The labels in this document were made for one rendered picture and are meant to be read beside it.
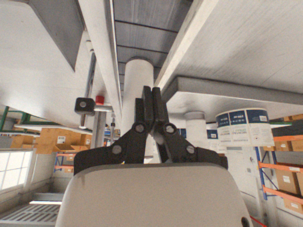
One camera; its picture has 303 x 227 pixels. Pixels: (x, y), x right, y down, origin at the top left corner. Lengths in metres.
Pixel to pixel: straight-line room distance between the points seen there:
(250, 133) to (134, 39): 0.51
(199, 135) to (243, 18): 0.39
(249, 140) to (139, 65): 0.48
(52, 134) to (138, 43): 2.14
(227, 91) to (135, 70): 0.31
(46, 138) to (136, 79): 2.18
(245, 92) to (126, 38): 0.40
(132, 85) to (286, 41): 0.31
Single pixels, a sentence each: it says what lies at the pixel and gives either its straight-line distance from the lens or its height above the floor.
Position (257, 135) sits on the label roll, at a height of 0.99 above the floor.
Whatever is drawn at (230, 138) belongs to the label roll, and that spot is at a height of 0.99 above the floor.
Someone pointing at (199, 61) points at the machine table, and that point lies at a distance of 0.33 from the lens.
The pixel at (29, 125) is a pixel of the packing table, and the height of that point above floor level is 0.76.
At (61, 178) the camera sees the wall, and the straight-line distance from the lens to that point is 9.71.
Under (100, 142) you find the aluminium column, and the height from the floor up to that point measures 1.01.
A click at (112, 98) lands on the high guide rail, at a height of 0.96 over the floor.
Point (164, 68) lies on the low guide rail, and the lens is 0.20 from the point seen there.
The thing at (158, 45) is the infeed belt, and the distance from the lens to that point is 0.20.
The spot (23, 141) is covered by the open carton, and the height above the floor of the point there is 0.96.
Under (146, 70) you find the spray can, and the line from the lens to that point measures 0.21.
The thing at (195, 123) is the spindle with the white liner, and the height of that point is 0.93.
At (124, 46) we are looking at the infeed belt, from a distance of 0.21.
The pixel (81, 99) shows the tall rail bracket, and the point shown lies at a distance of 0.24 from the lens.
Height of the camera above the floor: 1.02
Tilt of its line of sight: 15 degrees down
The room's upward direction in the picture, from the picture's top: 180 degrees counter-clockwise
